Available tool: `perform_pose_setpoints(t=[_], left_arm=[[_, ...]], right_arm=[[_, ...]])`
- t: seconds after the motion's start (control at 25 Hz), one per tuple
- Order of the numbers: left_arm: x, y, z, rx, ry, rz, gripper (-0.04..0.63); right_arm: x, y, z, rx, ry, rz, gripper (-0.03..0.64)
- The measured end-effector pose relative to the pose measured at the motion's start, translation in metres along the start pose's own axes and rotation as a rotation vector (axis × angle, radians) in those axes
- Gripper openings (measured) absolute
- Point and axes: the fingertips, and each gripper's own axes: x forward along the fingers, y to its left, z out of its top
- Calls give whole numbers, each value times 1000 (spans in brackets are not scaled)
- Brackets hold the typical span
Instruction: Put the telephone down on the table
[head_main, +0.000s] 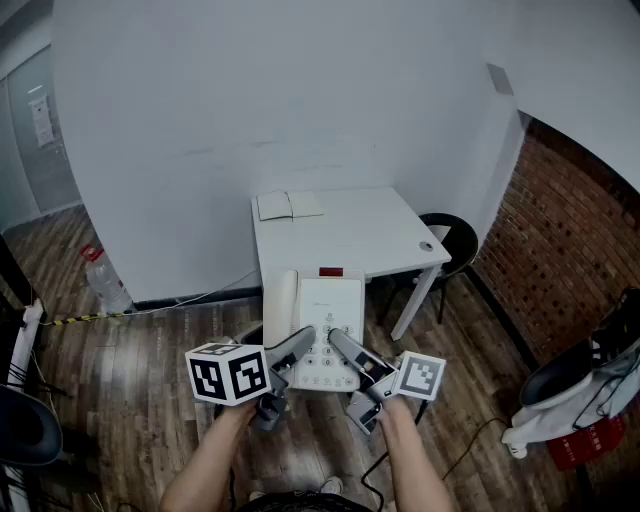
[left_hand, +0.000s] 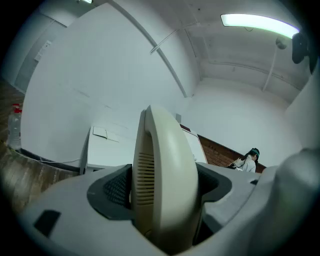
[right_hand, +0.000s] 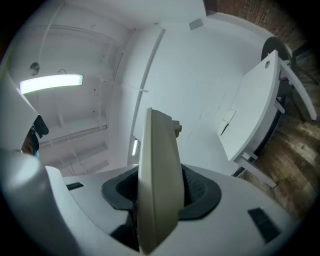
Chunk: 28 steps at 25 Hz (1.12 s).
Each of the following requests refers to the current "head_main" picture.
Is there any open white notebook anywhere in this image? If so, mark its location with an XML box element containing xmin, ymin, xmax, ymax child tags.
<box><xmin>255</xmin><ymin>190</ymin><xmax>325</xmax><ymax>222</ymax></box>

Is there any clear plastic water bottle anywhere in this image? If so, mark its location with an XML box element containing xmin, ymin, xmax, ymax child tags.
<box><xmin>81</xmin><ymin>244</ymin><xmax>134</xmax><ymax>315</ymax></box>

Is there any black chair with backrest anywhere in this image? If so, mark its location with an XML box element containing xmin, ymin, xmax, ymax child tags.
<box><xmin>519</xmin><ymin>339</ymin><xmax>599</xmax><ymax>410</ymax></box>

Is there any red bag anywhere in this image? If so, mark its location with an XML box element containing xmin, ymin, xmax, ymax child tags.
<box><xmin>547</xmin><ymin>414</ymin><xmax>629</xmax><ymax>472</ymax></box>

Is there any person's left forearm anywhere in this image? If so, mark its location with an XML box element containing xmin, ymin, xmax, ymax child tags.
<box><xmin>159</xmin><ymin>402</ymin><xmax>260</xmax><ymax>512</ymax></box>

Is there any white cable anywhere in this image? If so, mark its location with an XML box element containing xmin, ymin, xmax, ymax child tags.
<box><xmin>132</xmin><ymin>269</ymin><xmax>261</xmax><ymax>315</ymax></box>

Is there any black floor cable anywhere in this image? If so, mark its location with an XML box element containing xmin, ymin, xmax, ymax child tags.
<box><xmin>359</xmin><ymin>417</ymin><xmax>507</xmax><ymax>512</ymax></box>

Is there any black bag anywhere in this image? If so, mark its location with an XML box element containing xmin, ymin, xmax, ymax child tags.
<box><xmin>592</xmin><ymin>287</ymin><xmax>640</xmax><ymax>354</ymax></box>

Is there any white desk telephone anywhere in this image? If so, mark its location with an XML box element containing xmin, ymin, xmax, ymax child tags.
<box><xmin>262</xmin><ymin>268</ymin><xmax>367</xmax><ymax>393</ymax></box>

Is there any person's dark clothing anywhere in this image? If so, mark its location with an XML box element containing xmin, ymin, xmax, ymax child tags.
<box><xmin>239</xmin><ymin>492</ymin><xmax>376</xmax><ymax>512</ymax></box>

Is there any white paper notice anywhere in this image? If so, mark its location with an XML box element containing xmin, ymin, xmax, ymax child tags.
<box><xmin>28</xmin><ymin>97</ymin><xmax>55</xmax><ymax>148</ymax></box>

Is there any white square table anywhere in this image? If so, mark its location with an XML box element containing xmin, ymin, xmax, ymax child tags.
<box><xmin>249</xmin><ymin>186</ymin><xmax>454</xmax><ymax>342</ymax></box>

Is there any person's right forearm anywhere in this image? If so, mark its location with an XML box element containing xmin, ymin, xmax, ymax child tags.
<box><xmin>375</xmin><ymin>397</ymin><xmax>454</xmax><ymax>512</ymax></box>

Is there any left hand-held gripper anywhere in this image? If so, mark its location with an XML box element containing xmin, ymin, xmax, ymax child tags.
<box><xmin>184</xmin><ymin>325</ymin><xmax>317</xmax><ymax>434</ymax></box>

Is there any black round stool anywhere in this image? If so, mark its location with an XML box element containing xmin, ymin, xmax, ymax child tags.
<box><xmin>384</xmin><ymin>212</ymin><xmax>480</xmax><ymax>326</ymax></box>

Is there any black metal rack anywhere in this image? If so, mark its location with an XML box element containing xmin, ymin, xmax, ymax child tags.
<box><xmin>0</xmin><ymin>234</ymin><xmax>47</xmax><ymax>394</ymax></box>

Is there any yellow black striped tape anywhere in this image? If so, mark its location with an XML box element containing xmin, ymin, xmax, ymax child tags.
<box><xmin>39</xmin><ymin>312</ymin><xmax>126</xmax><ymax>327</ymax></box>

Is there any white garment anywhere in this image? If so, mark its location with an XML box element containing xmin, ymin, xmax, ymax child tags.
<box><xmin>501</xmin><ymin>344</ymin><xmax>640</xmax><ymax>459</ymax></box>

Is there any grey wall panel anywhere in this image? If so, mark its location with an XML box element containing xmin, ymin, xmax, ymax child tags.
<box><xmin>486</xmin><ymin>62</ymin><xmax>516</xmax><ymax>96</ymax></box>

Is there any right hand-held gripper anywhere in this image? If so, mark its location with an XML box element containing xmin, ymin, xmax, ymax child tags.
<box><xmin>327</xmin><ymin>327</ymin><xmax>447</xmax><ymax>437</ymax></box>

